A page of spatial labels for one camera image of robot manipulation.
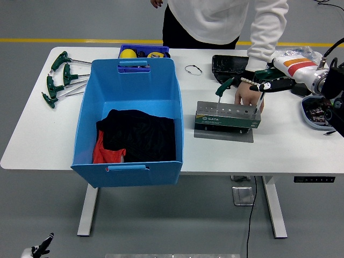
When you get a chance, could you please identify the small green T-handle hex key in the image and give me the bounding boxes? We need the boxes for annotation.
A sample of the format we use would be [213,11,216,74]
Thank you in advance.
[214,77,235,111]

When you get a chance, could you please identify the orange cloth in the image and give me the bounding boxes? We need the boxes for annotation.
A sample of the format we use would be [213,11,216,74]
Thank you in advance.
[92,130,126,164]

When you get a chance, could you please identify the clear plastic parts bag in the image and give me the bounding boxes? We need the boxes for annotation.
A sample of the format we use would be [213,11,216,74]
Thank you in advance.
[274,45,323,63]

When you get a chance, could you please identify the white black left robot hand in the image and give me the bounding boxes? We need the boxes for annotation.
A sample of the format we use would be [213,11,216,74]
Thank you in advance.
[20,232,54,258]

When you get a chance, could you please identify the person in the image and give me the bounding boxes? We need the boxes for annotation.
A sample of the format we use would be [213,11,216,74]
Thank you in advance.
[149,0,290,113]

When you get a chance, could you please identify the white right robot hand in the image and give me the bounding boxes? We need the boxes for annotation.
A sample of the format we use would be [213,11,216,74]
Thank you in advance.
[249,55,329,94]

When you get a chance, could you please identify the thin wire loop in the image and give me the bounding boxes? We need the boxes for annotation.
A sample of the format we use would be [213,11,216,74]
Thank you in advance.
[184,64,203,77]

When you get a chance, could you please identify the white table leg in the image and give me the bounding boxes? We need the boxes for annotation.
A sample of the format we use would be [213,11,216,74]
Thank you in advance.
[77,185,99,237]
[262,176,288,239]

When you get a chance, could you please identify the large metal floor plate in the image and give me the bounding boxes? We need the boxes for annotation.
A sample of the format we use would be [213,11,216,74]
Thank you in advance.
[231,186,255,206]

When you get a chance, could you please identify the green metal hex key stand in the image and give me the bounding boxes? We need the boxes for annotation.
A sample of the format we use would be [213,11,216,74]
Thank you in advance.
[193,101,262,143]

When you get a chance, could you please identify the black table control panel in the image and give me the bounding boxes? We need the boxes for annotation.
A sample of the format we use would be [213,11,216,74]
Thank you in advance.
[293,176,336,183]

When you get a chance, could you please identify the black cloth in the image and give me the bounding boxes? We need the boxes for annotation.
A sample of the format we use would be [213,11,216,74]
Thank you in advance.
[96,109,177,163]

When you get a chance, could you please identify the yellow ball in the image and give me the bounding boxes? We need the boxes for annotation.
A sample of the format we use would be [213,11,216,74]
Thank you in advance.
[119,48,137,60]

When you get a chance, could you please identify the large green T-handle hex key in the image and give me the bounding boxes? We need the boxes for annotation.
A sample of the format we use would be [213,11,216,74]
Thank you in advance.
[253,67,283,114]

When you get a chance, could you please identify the black plastic tray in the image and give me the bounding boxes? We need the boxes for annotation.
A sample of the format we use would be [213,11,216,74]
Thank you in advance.
[211,54,249,87]

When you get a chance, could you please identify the yellow tape measure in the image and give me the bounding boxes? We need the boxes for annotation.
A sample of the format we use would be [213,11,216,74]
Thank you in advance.
[146,51,171,59]

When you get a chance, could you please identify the person's left hand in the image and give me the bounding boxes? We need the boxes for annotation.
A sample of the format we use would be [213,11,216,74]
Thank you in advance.
[234,77,266,113]

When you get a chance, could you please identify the pile of electronic parts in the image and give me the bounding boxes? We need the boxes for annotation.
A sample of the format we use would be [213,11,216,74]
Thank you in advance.
[306,101,327,126]

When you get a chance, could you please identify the light blue bowl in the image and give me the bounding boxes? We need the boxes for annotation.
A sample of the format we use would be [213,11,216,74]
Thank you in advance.
[300,95,336,131]

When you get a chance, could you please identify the black looped floor cable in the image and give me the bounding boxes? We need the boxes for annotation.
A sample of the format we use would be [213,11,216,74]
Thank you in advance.
[313,0,344,13]

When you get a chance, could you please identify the black power adapter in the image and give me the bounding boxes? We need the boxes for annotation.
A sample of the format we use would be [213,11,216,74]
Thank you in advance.
[291,83,314,96]

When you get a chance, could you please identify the large blue plastic box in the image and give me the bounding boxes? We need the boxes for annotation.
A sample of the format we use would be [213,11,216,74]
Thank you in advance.
[70,58,184,189]

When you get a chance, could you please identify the small dark blue bin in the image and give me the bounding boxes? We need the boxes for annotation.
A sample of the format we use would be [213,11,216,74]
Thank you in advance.
[117,44,170,74]

